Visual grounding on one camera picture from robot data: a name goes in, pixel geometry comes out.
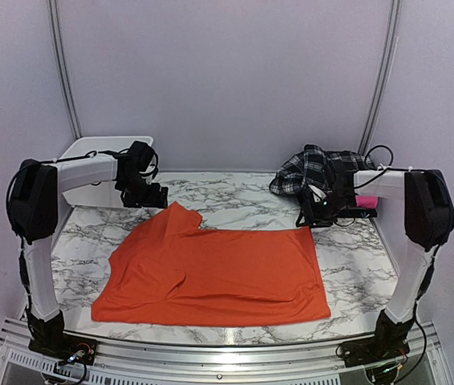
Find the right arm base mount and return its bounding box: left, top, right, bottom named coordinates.
left=335, top=337, right=410, bottom=367

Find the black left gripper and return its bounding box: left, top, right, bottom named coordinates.
left=118, top=173, right=168, bottom=208

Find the orange garment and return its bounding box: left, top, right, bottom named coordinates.
left=91, top=203, right=331, bottom=327

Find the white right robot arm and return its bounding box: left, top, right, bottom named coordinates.
left=297, top=167, right=454, bottom=359

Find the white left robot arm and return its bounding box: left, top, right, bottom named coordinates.
left=6, top=148, right=168, bottom=357

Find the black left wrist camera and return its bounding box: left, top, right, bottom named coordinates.
left=128, top=140, right=159, bottom=178

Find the aluminium front frame rail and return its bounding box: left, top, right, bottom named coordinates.
left=0, top=318, right=453, bottom=384

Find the black folded garment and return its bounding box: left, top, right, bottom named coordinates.
left=337, top=207, right=378, bottom=219

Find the aluminium corner post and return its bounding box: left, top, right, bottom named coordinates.
left=359, top=0, right=403, bottom=153
left=47, top=0, right=83, bottom=140

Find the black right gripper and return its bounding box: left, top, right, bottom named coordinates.
left=296, top=190, right=355, bottom=228

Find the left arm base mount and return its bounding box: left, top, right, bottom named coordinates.
left=28, top=334, right=98, bottom=366

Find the black white plaid skirt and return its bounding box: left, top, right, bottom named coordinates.
left=269, top=144, right=376, bottom=196

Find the white plastic laundry bin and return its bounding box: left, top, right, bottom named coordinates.
left=55, top=136, right=153, bottom=208

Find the left aluminium corner post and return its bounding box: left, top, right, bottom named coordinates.
left=47, top=0, right=83, bottom=140

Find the right aluminium corner post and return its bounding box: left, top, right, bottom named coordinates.
left=359, top=0, right=403, bottom=153

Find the pink folded garment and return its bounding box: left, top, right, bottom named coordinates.
left=355, top=195, right=379, bottom=209

